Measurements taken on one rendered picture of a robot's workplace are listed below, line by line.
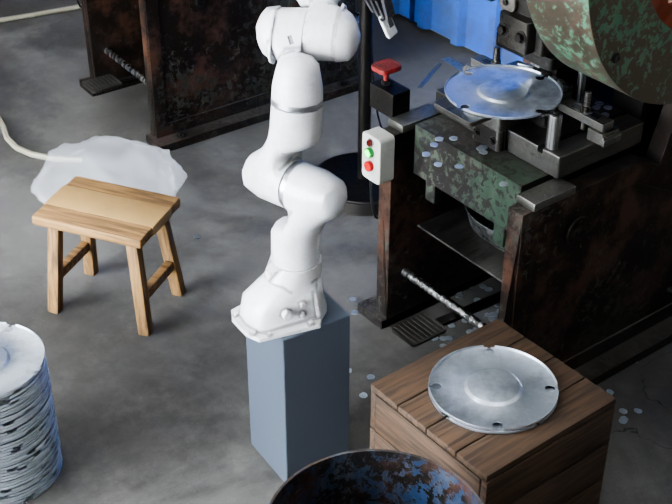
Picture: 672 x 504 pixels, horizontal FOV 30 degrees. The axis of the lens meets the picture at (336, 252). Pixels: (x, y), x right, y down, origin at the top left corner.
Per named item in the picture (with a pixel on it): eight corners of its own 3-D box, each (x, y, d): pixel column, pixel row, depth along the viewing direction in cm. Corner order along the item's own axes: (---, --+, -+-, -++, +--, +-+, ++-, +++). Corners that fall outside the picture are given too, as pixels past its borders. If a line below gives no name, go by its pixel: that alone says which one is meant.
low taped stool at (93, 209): (45, 312, 365) (29, 215, 346) (87, 268, 383) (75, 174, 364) (150, 339, 354) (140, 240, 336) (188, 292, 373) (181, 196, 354)
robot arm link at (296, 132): (301, 117, 256) (233, 93, 265) (297, 224, 268) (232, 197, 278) (333, 101, 264) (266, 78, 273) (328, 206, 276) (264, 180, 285)
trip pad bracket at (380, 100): (391, 158, 335) (393, 92, 324) (368, 144, 341) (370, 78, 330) (408, 151, 338) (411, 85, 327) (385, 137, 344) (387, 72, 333)
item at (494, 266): (527, 299, 318) (527, 298, 318) (417, 226, 347) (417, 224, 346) (638, 244, 339) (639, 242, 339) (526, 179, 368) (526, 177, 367)
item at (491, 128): (467, 171, 303) (470, 121, 296) (429, 148, 313) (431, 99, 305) (541, 140, 316) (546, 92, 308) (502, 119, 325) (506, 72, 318)
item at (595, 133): (603, 147, 302) (608, 109, 296) (553, 121, 313) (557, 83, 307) (620, 140, 305) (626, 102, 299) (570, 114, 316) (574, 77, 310)
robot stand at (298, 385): (287, 486, 306) (283, 341, 281) (250, 443, 318) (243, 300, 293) (349, 458, 314) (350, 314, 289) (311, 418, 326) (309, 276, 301)
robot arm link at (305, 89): (316, 116, 257) (320, 35, 248) (238, 106, 259) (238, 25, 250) (336, 81, 273) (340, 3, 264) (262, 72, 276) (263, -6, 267)
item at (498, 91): (504, 57, 326) (505, 54, 326) (587, 97, 307) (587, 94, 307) (420, 87, 312) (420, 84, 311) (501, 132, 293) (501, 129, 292)
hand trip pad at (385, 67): (382, 98, 328) (383, 71, 323) (368, 89, 331) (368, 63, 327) (403, 90, 331) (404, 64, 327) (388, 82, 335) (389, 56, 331)
